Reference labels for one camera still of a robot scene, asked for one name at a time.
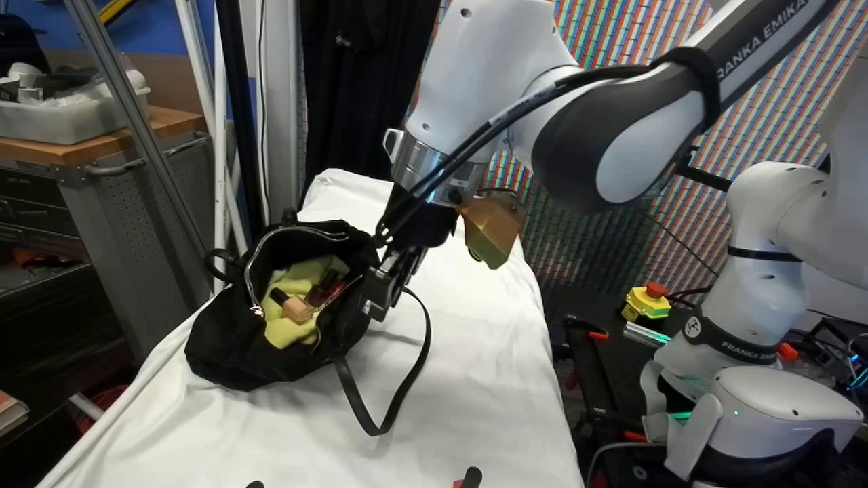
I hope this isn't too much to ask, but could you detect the white table cloth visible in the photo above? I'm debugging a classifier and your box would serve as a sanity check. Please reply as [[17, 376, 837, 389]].
[[36, 164, 586, 488]]

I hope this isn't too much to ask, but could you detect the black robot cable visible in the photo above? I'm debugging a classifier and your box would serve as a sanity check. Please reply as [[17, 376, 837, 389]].
[[374, 63, 654, 265]]

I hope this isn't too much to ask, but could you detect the orange-red nail polish bottle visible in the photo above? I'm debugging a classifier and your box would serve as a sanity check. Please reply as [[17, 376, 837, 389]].
[[306, 278, 347, 307]]

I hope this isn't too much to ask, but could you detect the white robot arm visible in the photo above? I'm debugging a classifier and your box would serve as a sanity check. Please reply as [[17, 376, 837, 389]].
[[377, 0, 865, 369]]

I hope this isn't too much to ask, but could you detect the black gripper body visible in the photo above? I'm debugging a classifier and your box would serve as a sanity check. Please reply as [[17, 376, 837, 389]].
[[381, 185, 460, 254]]

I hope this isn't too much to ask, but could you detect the red nail polish bottle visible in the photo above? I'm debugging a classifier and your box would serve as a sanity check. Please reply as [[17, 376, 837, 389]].
[[453, 467, 484, 488]]

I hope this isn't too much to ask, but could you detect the white plastic tub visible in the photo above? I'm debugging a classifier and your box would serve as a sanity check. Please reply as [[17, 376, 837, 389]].
[[0, 63, 126, 144]]

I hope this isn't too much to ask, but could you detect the grey metal cabinet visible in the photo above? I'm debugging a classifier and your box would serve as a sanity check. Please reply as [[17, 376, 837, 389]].
[[0, 131, 211, 357]]

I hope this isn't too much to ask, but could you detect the yellow red emergency stop button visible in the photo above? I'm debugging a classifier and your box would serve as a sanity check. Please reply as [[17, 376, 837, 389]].
[[621, 281, 674, 323]]

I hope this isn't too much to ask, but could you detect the black handbag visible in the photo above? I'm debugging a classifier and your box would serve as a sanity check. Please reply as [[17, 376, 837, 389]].
[[184, 219, 432, 437]]

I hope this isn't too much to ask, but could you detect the yellow-green cloth in bag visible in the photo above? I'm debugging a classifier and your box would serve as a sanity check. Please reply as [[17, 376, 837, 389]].
[[260, 254, 350, 349]]

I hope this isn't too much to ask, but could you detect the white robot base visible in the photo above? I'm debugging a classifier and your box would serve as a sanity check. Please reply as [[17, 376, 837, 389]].
[[640, 362, 864, 484]]

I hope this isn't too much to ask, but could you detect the pale peach nail polish bottle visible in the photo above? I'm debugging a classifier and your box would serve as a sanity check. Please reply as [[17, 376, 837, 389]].
[[270, 286, 313, 323]]

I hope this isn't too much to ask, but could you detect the grey tripod leg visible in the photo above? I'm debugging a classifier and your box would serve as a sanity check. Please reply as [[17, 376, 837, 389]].
[[64, 0, 207, 259]]

